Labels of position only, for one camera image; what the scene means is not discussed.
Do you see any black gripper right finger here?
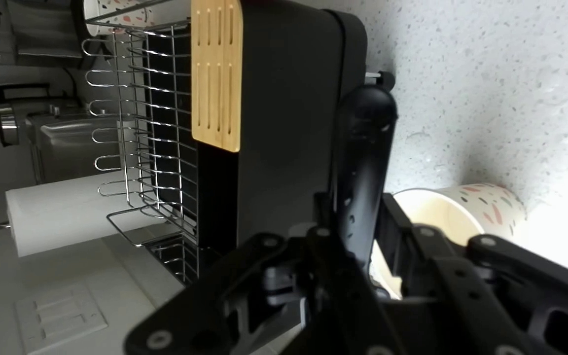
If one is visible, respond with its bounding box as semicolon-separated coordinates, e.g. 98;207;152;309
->
388;227;568;355

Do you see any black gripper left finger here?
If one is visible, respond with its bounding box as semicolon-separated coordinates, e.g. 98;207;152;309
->
124;233;337;355

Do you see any black spoon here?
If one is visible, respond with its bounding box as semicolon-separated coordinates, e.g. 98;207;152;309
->
331;85;396;270

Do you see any white paper cup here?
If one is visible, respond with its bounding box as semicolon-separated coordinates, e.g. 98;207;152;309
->
369;183;526;298

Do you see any black knife block holder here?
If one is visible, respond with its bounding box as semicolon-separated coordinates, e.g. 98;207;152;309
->
189;0;367;256

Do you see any white paper towel roll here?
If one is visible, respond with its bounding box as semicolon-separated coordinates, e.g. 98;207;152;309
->
6;171;156;258

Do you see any metal dish drying rack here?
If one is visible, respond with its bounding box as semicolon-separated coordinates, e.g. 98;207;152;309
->
81;0;199;284

